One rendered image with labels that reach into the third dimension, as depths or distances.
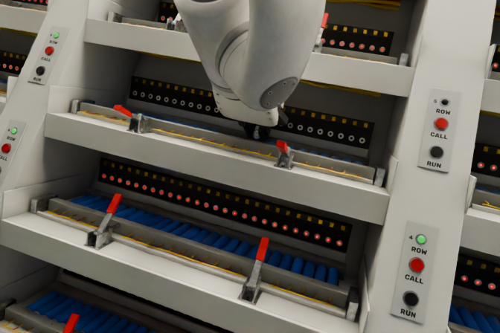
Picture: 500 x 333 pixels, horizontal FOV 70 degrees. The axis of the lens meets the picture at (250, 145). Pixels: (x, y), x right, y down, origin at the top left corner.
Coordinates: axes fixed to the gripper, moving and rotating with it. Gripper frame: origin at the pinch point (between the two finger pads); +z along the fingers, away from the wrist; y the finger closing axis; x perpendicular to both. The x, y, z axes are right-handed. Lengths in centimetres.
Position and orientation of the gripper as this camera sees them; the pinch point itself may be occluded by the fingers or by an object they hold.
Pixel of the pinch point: (257, 127)
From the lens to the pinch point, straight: 63.9
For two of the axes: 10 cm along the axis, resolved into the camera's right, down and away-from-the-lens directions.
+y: -9.3, -2.2, 2.8
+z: 1.7, 4.2, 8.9
